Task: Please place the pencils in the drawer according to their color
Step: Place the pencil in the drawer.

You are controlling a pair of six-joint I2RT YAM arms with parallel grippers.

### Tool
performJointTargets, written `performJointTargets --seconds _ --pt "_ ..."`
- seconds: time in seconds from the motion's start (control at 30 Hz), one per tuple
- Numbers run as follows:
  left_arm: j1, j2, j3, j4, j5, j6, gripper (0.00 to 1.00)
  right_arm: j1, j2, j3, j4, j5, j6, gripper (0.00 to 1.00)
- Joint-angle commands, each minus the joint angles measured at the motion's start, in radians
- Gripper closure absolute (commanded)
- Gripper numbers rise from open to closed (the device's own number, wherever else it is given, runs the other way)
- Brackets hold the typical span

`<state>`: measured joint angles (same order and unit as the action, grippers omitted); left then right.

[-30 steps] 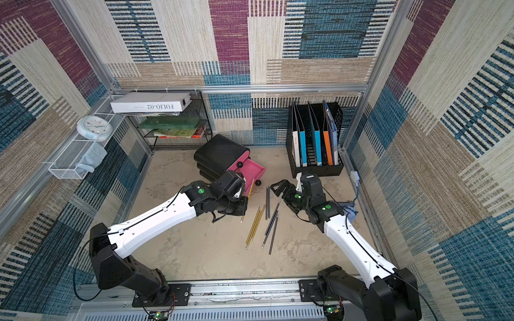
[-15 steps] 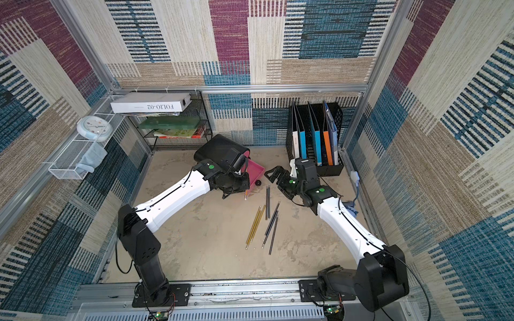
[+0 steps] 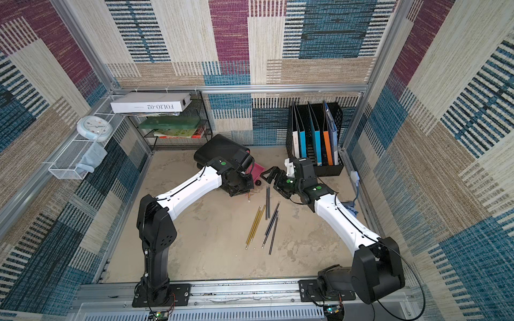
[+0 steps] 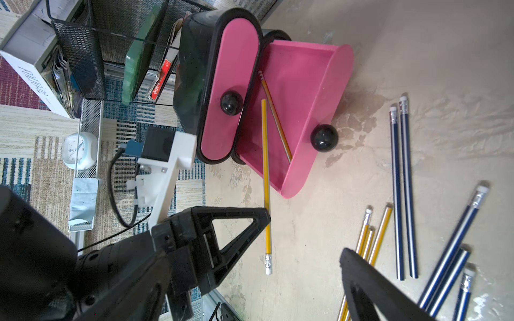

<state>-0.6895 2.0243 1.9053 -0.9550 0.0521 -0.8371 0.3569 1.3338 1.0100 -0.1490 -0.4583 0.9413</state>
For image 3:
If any black pink drawer unit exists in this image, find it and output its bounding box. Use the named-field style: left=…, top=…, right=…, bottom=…
left=194, top=134, right=252, bottom=169

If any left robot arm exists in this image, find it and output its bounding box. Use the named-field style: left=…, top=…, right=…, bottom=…
left=132, top=151, right=254, bottom=309

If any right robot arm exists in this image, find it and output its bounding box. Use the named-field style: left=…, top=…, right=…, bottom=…
left=260, top=158, right=405, bottom=304

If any dark blue pencil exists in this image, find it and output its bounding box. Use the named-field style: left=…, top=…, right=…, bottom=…
left=265, top=207, right=278, bottom=237
left=269, top=214, right=279, bottom=255
left=261, top=202, right=281, bottom=248

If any light blue binder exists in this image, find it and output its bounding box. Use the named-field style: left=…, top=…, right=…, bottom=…
left=293, top=104, right=307, bottom=158

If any white binder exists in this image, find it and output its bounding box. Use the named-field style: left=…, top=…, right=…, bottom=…
left=291, top=103, right=301, bottom=159

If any orange binder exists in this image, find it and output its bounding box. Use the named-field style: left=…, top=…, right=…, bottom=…
left=323, top=102, right=334, bottom=166

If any black plastic file organizer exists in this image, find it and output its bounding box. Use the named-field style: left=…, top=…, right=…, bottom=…
left=286, top=102, right=344, bottom=177

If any dark blue binder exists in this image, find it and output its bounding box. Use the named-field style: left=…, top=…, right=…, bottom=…
left=324, top=101, right=339, bottom=166

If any black mesh shelf rack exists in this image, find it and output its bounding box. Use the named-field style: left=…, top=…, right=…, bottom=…
left=131, top=92, right=213, bottom=152

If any green book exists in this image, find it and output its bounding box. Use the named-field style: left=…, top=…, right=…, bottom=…
left=139, top=116, right=200, bottom=130

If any white folio box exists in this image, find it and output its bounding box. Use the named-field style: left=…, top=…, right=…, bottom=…
left=111, top=92, right=191, bottom=114

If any light blue cloth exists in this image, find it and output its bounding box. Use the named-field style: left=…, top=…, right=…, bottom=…
left=76, top=143, right=108, bottom=174

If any white round clock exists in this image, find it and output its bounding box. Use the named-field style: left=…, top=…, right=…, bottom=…
left=76, top=116, right=113, bottom=143

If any blue white cable connector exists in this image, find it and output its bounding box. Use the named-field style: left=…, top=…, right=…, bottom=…
left=350, top=171, right=360, bottom=187

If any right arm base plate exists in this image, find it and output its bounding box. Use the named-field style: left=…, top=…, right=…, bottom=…
left=298, top=279, right=357, bottom=303

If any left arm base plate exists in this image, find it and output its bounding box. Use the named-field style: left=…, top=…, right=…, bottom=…
left=132, top=282, right=191, bottom=308

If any white wire basket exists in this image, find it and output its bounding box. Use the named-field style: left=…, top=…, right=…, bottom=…
left=48, top=112, right=124, bottom=180

